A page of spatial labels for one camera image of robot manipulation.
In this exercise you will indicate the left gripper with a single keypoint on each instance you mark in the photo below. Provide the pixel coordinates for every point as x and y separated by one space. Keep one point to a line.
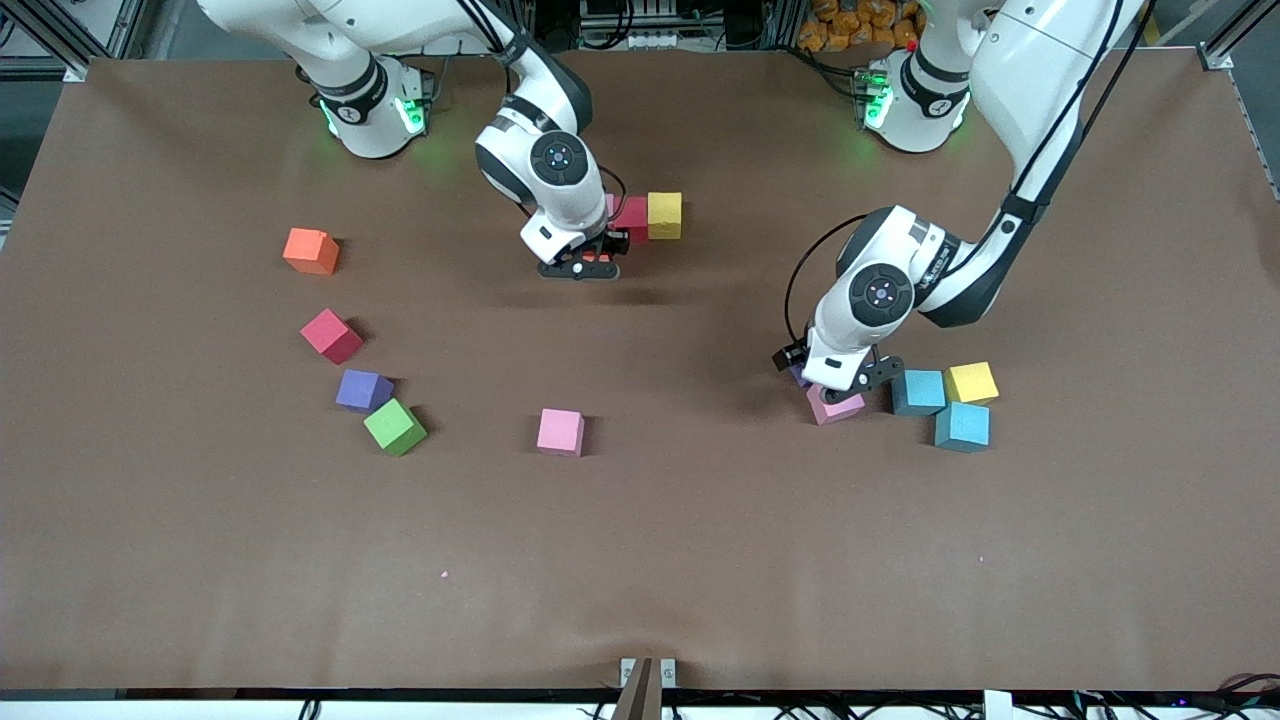
790 357

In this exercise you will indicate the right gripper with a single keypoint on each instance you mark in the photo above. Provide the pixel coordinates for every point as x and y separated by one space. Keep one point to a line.
613 240

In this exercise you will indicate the purple foam cube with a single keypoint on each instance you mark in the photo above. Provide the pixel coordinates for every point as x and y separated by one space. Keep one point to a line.
362 390
799 377

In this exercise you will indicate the orange foam cube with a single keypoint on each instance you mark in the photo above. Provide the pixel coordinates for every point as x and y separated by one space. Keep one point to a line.
311 252
597 257

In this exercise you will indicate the red foam cube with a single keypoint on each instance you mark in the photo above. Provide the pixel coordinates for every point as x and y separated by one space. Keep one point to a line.
635 212
331 336

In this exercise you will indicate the yellow foam cube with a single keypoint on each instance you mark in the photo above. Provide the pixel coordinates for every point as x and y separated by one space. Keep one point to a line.
665 215
972 382

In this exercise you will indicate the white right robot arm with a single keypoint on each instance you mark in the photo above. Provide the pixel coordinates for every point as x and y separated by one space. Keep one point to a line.
365 125

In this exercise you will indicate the blue foam cube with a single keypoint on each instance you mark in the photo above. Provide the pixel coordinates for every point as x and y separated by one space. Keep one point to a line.
920 393
962 428

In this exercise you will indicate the grey electronics box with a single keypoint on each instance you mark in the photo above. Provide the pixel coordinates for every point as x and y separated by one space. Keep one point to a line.
630 38

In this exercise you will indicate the white power strip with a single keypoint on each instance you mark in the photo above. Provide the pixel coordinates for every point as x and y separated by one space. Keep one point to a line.
435 20

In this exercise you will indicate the green foam cube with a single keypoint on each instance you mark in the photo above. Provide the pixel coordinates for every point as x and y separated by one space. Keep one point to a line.
394 427

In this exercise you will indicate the bag of orange items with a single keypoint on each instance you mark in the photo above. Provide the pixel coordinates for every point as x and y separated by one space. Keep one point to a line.
850 25

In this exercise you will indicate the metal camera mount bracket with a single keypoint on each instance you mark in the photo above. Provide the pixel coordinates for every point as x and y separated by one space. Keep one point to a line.
648 680

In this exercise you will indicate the aluminium frame profile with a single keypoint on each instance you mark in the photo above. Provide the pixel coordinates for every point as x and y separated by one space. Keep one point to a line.
72 70
1215 58

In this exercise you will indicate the white table frame rail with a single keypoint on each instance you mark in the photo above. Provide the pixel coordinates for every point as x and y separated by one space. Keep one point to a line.
200 712

